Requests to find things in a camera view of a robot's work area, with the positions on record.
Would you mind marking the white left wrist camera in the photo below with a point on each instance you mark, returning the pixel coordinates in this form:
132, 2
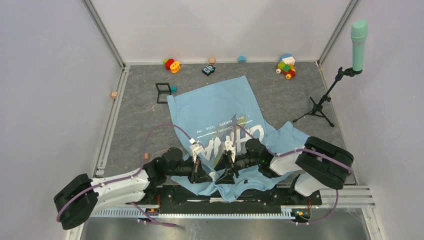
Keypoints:
195, 149

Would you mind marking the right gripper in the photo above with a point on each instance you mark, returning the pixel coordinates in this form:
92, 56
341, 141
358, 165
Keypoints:
227, 177

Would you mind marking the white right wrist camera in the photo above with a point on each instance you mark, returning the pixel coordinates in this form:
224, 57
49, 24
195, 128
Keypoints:
230, 150

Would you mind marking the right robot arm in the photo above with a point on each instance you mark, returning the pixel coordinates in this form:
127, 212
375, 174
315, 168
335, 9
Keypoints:
324, 164

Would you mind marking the small teal cube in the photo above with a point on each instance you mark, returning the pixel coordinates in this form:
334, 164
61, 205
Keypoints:
174, 88

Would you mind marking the tan cube on rail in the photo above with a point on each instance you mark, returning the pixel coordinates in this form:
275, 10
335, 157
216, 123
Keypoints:
114, 95

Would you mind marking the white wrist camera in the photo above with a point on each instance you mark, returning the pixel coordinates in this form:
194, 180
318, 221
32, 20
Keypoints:
230, 150
195, 149

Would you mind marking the tan cube on table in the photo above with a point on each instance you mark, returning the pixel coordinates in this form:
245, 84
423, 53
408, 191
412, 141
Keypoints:
146, 156

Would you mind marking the light blue printed t-shirt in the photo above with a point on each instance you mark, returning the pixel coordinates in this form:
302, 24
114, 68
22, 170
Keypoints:
227, 111

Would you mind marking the mint green microphone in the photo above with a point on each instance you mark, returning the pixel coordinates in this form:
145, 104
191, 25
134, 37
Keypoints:
358, 34

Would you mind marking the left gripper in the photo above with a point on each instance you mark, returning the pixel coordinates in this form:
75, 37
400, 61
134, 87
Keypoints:
198, 174

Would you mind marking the black blue toy car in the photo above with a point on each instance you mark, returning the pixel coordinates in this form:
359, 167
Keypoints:
208, 69

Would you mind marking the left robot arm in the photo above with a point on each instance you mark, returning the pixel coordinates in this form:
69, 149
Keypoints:
84, 196

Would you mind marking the blue round cap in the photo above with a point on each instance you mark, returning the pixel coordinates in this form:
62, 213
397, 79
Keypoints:
241, 59

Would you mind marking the black microphone tripod stand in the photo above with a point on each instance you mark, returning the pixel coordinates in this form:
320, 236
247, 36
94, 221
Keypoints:
317, 108

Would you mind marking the black open brooch box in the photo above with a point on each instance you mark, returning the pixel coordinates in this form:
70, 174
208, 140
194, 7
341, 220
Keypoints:
163, 90

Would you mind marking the red orange green toy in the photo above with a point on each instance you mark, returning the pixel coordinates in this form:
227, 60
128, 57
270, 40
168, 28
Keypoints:
172, 65

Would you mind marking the colourful building block toy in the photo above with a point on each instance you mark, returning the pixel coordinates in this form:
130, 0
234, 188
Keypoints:
286, 66

